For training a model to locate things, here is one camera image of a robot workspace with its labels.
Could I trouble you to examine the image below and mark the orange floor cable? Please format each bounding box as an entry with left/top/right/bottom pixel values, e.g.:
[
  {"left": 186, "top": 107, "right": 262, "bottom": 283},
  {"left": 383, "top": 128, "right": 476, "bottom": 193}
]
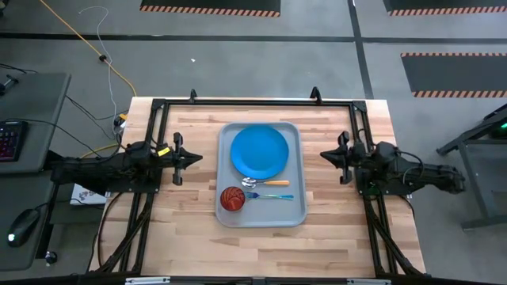
[{"left": 38, "top": 0, "right": 138, "bottom": 98}]

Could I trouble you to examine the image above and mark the black computer mouse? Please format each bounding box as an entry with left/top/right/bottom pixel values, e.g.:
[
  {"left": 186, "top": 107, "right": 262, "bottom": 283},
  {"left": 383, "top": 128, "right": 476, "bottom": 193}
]
[{"left": 6, "top": 207, "right": 42, "bottom": 249}]

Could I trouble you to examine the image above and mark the grey desk panel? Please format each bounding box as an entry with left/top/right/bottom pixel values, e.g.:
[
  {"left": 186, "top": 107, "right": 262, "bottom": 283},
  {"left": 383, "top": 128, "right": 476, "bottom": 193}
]
[
  {"left": 0, "top": 71, "right": 73, "bottom": 176},
  {"left": 0, "top": 170, "right": 60, "bottom": 272}
]

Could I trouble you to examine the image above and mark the black backlit keyboard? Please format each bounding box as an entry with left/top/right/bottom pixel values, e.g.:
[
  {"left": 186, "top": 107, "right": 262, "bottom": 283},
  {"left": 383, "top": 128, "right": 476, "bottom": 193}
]
[{"left": 0, "top": 120, "right": 30, "bottom": 164}]

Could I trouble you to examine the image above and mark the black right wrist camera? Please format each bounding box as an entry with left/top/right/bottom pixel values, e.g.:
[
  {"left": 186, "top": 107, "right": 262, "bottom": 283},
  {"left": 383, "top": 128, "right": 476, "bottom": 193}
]
[{"left": 373, "top": 141, "right": 398, "bottom": 162}]

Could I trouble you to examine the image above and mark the spoon with orange handle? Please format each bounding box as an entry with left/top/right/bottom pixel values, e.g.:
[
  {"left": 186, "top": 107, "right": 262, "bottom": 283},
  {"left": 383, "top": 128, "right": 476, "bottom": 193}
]
[{"left": 241, "top": 176, "right": 292, "bottom": 189}]

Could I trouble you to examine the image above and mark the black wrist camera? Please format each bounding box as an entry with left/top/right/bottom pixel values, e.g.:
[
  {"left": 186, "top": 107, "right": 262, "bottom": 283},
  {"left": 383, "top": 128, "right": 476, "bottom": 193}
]
[
  {"left": 373, "top": 141, "right": 398, "bottom": 162},
  {"left": 129, "top": 140, "right": 154, "bottom": 160}
]

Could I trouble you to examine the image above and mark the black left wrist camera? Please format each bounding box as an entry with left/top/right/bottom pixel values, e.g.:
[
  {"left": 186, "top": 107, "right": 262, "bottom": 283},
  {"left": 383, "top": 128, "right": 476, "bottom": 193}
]
[{"left": 129, "top": 140, "right": 154, "bottom": 160}]

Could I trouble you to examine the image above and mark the blue round plate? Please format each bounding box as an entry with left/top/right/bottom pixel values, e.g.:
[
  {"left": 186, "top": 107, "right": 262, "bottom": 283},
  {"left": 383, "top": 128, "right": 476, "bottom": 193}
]
[{"left": 230, "top": 123, "right": 291, "bottom": 181}]

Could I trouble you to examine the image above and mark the grey plastic tray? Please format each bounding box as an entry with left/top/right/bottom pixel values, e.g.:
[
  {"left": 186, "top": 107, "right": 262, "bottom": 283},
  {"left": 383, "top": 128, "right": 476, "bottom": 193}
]
[{"left": 215, "top": 120, "right": 309, "bottom": 229}]

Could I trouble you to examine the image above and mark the white floor cable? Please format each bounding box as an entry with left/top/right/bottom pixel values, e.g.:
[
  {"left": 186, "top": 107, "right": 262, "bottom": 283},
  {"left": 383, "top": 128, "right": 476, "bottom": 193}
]
[{"left": 78, "top": 5, "right": 120, "bottom": 122}]

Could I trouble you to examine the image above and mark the silver bracket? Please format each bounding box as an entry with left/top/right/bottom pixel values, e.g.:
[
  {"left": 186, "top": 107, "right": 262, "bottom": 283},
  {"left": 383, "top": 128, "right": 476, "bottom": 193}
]
[
  {"left": 347, "top": 277, "right": 392, "bottom": 285},
  {"left": 124, "top": 276, "right": 172, "bottom": 285}
]

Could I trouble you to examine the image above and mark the yellow cable under arm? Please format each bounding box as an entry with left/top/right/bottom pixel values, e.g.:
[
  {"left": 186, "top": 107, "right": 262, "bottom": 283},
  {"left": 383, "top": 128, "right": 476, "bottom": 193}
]
[{"left": 80, "top": 142, "right": 128, "bottom": 160}]

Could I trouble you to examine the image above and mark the red faceted cup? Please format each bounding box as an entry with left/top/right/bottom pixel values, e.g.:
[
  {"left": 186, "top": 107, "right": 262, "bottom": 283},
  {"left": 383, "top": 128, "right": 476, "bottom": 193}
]
[{"left": 219, "top": 186, "right": 247, "bottom": 213}]

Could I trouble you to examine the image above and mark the fork with blue-green handle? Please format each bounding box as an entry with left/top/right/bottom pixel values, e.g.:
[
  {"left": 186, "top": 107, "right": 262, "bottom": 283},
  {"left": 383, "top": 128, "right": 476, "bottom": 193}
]
[{"left": 243, "top": 191, "right": 295, "bottom": 202}]

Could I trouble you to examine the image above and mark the white printed box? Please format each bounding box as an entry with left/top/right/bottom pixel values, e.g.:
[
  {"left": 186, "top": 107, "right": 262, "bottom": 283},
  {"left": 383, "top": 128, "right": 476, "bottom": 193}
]
[{"left": 69, "top": 182, "right": 115, "bottom": 207}]

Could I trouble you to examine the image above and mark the black tool on desk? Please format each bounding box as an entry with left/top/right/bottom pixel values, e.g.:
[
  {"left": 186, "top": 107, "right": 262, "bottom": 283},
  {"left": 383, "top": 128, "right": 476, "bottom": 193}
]
[{"left": 0, "top": 74, "right": 20, "bottom": 97}]

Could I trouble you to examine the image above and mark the black hazard-striped floor mat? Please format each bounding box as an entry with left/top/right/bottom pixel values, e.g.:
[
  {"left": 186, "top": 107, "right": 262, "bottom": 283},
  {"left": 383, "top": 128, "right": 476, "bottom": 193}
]
[
  {"left": 400, "top": 51, "right": 507, "bottom": 99},
  {"left": 139, "top": 0, "right": 282, "bottom": 18},
  {"left": 382, "top": 0, "right": 507, "bottom": 17}
]

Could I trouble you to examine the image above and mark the black floor cable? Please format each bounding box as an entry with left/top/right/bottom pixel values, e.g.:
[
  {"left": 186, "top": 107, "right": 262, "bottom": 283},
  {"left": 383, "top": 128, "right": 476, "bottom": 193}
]
[{"left": 0, "top": 62, "right": 132, "bottom": 159}]

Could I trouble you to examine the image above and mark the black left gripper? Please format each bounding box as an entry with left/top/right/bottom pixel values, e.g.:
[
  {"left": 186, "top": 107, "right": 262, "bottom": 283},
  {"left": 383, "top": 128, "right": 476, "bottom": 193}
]
[{"left": 157, "top": 131, "right": 204, "bottom": 187}]

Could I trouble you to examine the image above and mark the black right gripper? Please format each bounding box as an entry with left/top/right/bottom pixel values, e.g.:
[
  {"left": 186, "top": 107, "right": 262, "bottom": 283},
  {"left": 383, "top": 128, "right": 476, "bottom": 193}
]
[{"left": 319, "top": 131, "right": 370, "bottom": 186}]

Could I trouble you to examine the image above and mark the black metal rig frame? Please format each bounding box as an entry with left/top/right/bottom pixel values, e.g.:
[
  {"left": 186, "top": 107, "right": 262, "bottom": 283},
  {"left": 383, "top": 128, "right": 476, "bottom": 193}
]
[{"left": 87, "top": 85, "right": 428, "bottom": 279}]

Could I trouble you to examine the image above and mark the black side stand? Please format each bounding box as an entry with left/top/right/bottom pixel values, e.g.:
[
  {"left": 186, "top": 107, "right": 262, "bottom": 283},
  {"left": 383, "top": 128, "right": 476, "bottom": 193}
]
[{"left": 435, "top": 102, "right": 507, "bottom": 231}]

